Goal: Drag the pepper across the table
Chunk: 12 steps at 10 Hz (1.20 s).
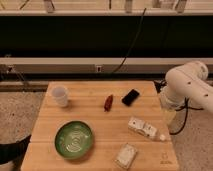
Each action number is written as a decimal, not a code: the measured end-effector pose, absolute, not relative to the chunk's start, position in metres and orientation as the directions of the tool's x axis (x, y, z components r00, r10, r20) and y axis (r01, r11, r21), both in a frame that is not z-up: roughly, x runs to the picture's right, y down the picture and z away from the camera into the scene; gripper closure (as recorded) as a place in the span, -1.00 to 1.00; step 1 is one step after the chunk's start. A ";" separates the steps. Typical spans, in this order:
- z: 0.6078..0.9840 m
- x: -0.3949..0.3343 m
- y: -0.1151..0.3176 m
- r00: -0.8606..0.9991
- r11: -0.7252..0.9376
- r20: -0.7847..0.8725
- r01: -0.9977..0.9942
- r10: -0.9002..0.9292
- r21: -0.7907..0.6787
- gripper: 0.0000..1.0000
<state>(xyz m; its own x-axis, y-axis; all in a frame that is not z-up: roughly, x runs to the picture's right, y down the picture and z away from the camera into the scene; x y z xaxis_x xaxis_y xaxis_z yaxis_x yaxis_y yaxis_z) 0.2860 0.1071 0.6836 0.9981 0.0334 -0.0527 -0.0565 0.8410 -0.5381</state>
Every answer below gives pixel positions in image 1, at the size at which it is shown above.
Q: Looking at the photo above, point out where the black hanging cable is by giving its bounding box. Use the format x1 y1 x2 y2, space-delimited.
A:
111 7 148 74

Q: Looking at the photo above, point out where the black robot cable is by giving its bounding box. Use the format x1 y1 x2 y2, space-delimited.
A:
154 79 205 136

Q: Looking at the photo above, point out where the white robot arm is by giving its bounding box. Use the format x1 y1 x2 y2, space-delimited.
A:
160 61 213 113

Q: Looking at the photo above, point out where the white wall outlet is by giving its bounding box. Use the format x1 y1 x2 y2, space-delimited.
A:
97 66 102 73

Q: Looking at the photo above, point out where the green bowl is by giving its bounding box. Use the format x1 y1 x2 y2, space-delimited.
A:
54 121 94 160

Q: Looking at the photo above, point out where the white plastic cup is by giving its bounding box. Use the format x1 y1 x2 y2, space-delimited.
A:
51 86 68 107

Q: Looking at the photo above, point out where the black rectangular block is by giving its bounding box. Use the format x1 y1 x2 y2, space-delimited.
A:
122 89 140 106

